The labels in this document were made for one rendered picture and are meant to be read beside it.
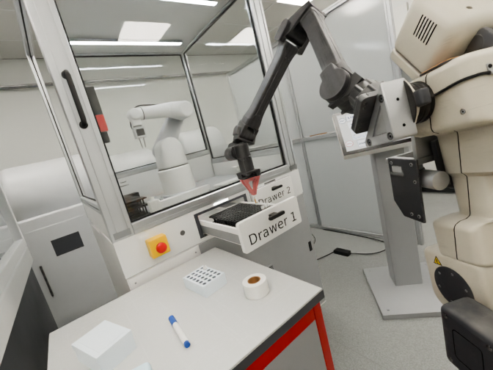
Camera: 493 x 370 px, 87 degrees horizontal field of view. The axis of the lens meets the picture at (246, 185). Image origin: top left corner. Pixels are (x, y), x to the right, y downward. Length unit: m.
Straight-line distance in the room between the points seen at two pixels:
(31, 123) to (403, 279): 4.27
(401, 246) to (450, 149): 1.25
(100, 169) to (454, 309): 1.06
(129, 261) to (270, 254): 0.70
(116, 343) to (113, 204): 0.48
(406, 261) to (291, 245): 0.77
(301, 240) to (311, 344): 0.86
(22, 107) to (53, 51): 3.25
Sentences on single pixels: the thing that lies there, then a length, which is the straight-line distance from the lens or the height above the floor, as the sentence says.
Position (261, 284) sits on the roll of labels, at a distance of 0.76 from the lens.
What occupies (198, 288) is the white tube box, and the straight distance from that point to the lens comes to 0.87.
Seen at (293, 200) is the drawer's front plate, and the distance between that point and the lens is 1.02.
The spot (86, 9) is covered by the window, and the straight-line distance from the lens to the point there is 1.22.
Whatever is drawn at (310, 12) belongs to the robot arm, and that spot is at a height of 1.50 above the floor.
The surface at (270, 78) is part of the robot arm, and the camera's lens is 0.99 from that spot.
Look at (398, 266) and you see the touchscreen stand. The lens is 1.97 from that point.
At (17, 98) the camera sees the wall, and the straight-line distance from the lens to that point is 4.37.
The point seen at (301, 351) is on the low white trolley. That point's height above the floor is 0.64.
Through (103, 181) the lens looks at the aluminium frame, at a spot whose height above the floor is 1.17.
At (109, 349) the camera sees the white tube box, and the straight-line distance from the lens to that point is 0.76.
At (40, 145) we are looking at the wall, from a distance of 4.25.
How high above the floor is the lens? 1.19
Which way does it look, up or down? 10 degrees down
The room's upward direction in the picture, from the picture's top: 14 degrees counter-clockwise
